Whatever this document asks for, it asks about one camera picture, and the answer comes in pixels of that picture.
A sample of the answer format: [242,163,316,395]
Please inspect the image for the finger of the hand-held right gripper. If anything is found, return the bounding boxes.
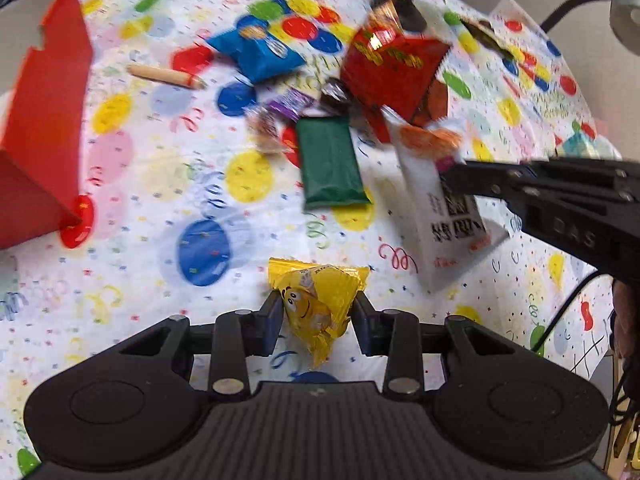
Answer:
[443,158,640,204]

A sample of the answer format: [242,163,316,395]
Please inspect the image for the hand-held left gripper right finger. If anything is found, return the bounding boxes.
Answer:
[351,293,522,396]

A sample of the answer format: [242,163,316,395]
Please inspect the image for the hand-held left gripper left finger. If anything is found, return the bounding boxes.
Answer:
[117,291,285,396]

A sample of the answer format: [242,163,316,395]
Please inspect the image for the yellow candy packet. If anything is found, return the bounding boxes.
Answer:
[267,257,371,371]

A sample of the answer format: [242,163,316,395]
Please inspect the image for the white snack packet orange print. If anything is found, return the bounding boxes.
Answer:
[382,107,511,294]

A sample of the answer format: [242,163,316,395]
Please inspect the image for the chocolate cake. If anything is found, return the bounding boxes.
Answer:
[320,77,354,116]

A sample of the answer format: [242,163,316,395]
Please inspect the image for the blue snack packet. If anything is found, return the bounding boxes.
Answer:
[207,12,306,85]

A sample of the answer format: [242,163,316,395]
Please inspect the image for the plain red paper box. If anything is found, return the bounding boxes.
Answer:
[0,0,94,251]

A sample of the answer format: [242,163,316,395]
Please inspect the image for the red foil snack bag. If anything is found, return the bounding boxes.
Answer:
[340,19,452,144]

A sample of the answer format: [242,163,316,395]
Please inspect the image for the green snack packet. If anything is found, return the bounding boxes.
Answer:
[294,115,374,211]

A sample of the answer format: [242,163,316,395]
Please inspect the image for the orange foil snack packet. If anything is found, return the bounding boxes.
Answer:
[367,0,406,52]

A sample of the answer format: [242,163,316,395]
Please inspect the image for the balloon print tablecloth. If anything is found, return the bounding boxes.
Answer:
[0,0,622,477]

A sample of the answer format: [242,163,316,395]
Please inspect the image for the clear wrapped pastry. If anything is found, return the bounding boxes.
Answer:
[244,107,299,156]

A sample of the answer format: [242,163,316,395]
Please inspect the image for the purple wrapped candy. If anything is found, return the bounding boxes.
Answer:
[265,88,319,122]

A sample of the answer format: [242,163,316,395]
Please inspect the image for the white desk lamp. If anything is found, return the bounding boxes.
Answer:
[539,0,640,53]

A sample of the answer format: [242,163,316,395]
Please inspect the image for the wooden crayon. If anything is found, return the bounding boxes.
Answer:
[125,63,207,91]

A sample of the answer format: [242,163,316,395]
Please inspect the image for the black cable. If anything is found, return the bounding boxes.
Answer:
[529,270,617,357]

